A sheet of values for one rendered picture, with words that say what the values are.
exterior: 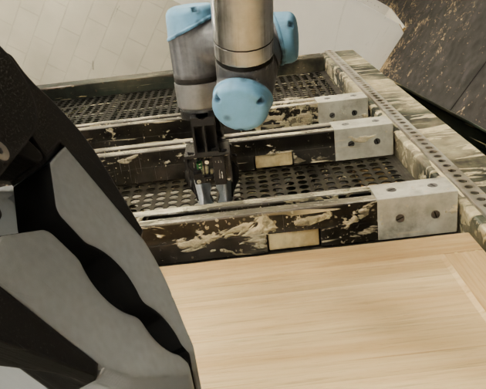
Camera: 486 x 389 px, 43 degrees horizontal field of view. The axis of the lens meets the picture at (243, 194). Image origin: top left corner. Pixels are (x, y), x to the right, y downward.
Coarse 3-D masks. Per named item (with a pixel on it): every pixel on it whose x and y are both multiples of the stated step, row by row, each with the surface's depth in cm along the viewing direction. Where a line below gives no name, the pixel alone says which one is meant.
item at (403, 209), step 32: (320, 192) 98; (352, 192) 97; (384, 192) 96; (416, 192) 94; (448, 192) 93; (160, 224) 94; (192, 224) 94; (224, 224) 94; (256, 224) 94; (288, 224) 95; (320, 224) 95; (352, 224) 95; (384, 224) 95; (416, 224) 95; (448, 224) 95; (160, 256) 96; (192, 256) 96; (224, 256) 96
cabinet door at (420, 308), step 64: (256, 256) 92; (320, 256) 90; (384, 256) 88; (448, 256) 86; (192, 320) 79; (256, 320) 77; (320, 320) 76; (384, 320) 74; (448, 320) 73; (256, 384) 66; (320, 384) 65; (384, 384) 64; (448, 384) 63
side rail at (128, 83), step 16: (288, 64) 217; (304, 64) 218; (320, 64) 218; (80, 80) 224; (96, 80) 220; (112, 80) 217; (128, 80) 217; (144, 80) 218; (160, 80) 218; (64, 96) 219; (80, 96) 219
